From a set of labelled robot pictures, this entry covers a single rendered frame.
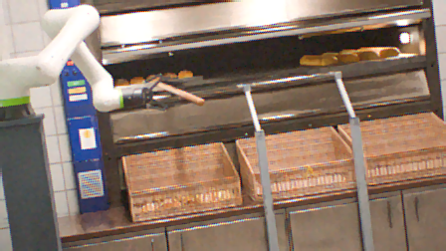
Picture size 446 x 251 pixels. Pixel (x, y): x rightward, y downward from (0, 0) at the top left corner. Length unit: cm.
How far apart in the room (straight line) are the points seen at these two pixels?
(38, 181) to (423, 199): 197
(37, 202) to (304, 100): 181
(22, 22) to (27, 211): 136
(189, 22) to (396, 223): 153
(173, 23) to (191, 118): 52
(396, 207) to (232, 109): 104
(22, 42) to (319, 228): 183
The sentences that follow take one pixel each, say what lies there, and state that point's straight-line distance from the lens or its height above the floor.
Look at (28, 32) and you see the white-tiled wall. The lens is 479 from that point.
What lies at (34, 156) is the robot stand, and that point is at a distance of 373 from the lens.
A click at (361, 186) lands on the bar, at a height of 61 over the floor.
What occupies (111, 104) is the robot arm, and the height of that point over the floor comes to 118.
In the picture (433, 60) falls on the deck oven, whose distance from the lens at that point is 515.
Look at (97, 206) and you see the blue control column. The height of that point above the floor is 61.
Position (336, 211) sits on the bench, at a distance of 448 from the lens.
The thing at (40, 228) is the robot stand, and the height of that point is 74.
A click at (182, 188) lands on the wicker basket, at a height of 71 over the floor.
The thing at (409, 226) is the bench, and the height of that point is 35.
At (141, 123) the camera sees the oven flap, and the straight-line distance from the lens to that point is 481.
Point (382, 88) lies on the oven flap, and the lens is 506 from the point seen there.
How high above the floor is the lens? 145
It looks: 6 degrees down
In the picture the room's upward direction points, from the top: 7 degrees counter-clockwise
